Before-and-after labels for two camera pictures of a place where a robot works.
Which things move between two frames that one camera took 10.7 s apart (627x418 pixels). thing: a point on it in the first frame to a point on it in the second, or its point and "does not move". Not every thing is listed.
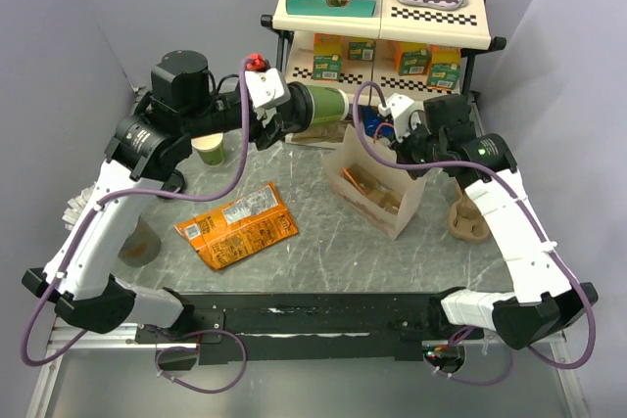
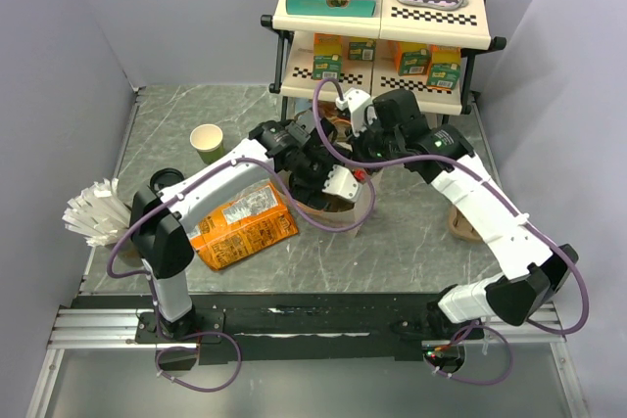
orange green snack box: x=411 y=59 does not move
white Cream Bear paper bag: x=382 y=198 to x=350 y=221
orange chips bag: x=240 y=228 does not move
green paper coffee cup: x=211 y=148 does not move
